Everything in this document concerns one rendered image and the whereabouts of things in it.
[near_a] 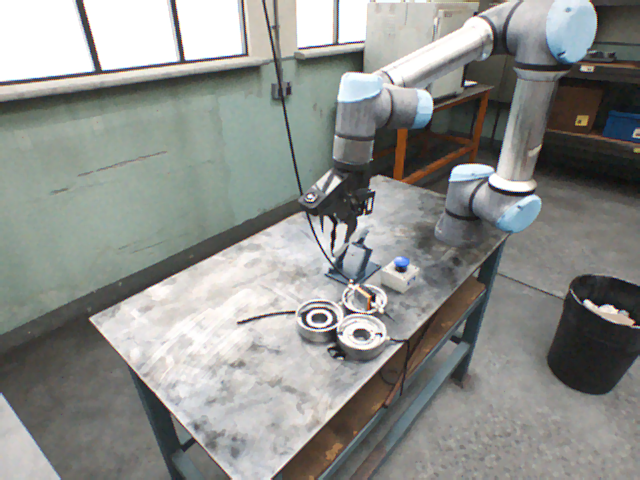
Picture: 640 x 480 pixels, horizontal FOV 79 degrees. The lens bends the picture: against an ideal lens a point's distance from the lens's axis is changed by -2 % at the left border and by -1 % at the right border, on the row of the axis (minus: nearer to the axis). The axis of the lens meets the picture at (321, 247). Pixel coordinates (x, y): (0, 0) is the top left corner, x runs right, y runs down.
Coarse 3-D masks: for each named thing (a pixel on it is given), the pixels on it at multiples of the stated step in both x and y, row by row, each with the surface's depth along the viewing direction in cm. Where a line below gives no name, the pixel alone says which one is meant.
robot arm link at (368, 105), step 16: (352, 80) 67; (368, 80) 67; (352, 96) 68; (368, 96) 68; (384, 96) 71; (352, 112) 69; (368, 112) 70; (384, 112) 71; (336, 128) 73; (352, 128) 71; (368, 128) 71
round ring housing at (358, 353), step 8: (344, 320) 87; (352, 320) 89; (360, 320) 89; (368, 320) 89; (376, 320) 87; (344, 328) 87; (352, 328) 86; (360, 328) 87; (368, 328) 86; (376, 328) 87; (384, 328) 85; (352, 336) 87; (360, 336) 88; (368, 336) 87; (384, 336) 84; (344, 344) 82; (360, 344) 83; (376, 344) 82; (384, 344) 83; (344, 352) 84; (352, 352) 81; (360, 352) 80; (368, 352) 81; (376, 352) 81
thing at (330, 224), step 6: (324, 216) 82; (324, 222) 83; (330, 222) 82; (336, 222) 82; (324, 228) 83; (330, 228) 82; (324, 234) 84; (330, 234) 83; (336, 234) 85; (330, 240) 83; (330, 246) 84; (330, 252) 84
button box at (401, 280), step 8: (392, 264) 104; (384, 272) 102; (392, 272) 101; (400, 272) 101; (408, 272) 101; (416, 272) 102; (384, 280) 103; (392, 280) 101; (400, 280) 100; (408, 280) 100; (416, 280) 104; (392, 288) 103; (400, 288) 101; (408, 288) 102
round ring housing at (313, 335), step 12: (312, 300) 93; (324, 300) 93; (300, 312) 91; (312, 312) 91; (324, 312) 91; (336, 312) 91; (300, 324) 86; (312, 324) 87; (324, 324) 87; (312, 336) 85; (324, 336) 85
